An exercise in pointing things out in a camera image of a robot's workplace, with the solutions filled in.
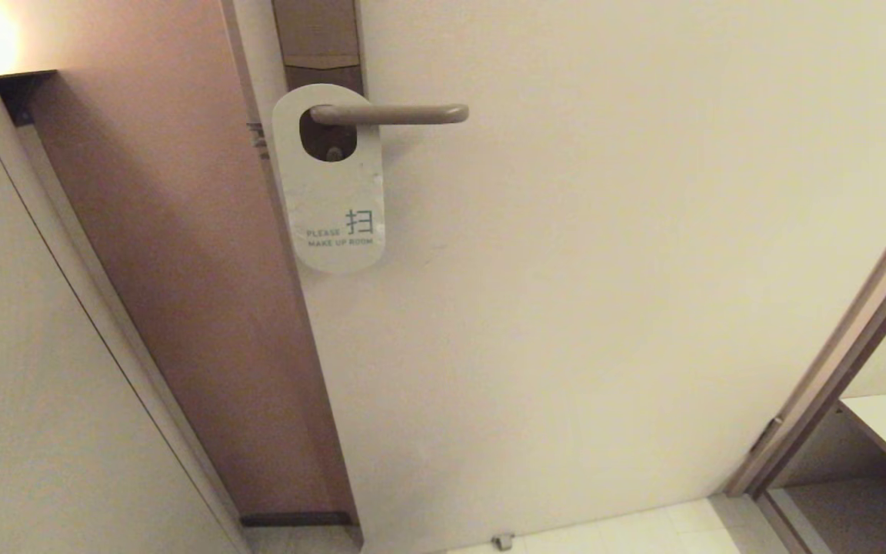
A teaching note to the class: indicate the brown door lock plate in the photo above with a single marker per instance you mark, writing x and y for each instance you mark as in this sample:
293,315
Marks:
316,31

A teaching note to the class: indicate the blue and white door hanger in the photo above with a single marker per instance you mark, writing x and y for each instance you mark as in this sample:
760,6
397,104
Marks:
328,200

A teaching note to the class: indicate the metal frame hinge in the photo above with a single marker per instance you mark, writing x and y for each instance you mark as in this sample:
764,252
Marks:
767,435

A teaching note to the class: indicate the dark wall lamp bracket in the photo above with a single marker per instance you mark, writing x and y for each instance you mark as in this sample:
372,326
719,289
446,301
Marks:
20,91

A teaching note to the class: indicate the cream room door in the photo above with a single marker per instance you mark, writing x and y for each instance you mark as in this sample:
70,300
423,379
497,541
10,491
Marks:
604,308

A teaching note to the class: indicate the small metal door stop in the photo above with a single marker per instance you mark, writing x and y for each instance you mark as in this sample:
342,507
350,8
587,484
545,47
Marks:
502,541

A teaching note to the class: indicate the dark brown baseboard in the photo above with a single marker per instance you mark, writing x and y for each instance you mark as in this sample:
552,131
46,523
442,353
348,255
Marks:
297,519

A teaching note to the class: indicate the brown wardrobe door frame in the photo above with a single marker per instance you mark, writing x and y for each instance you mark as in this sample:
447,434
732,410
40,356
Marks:
835,346

